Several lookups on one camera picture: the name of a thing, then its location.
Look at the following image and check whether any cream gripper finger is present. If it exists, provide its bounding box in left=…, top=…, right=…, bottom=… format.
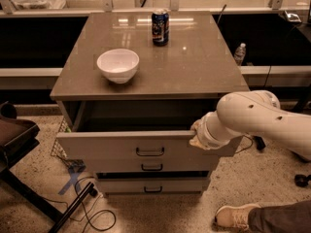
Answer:
left=190, top=119, right=201, bottom=131
left=190, top=136, right=208, bottom=150

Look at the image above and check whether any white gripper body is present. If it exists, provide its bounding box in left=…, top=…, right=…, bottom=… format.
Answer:
left=195, top=112, right=231, bottom=150

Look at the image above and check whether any grey top drawer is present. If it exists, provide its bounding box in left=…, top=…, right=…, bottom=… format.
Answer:
left=57, top=100, right=241, bottom=160

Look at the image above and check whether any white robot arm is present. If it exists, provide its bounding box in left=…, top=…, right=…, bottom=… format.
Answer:
left=190, top=90, right=311, bottom=161

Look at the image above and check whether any grey middle drawer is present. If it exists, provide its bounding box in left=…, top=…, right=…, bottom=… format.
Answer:
left=85, top=157, right=219, bottom=173

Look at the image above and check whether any grey drawer cabinet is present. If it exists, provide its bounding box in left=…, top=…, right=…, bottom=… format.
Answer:
left=51, top=12, right=248, bottom=182

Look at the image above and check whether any tan shoe near cabinet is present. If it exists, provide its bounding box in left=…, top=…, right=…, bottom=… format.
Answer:
left=215, top=204, right=259, bottom=230

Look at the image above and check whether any clear plastic water bottle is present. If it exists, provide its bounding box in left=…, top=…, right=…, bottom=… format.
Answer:
left=233, top=43, right=246, bottom=66

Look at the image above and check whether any white bowl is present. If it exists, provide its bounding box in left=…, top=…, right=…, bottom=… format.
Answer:
left=96, top=49, right=140, bottom=83

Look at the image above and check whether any blue soda can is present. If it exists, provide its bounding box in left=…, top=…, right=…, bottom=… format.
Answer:
left=152, top=9, right=169, bottom=46

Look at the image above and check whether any person's trousered leg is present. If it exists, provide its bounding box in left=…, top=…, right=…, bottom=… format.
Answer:
left=248, top=200, right=311, bottom=233

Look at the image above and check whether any black metal stand leg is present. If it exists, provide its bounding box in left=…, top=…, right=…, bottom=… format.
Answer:
left=0, top=168, right=94, bottom=233

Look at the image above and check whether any wire basket with items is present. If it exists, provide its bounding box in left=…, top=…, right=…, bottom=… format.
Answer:
left=51, top=119, right=85, bottom=168

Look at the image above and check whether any black floor cable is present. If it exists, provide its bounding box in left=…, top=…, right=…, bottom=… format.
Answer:
left=42, top=175, right=118, bottom=233

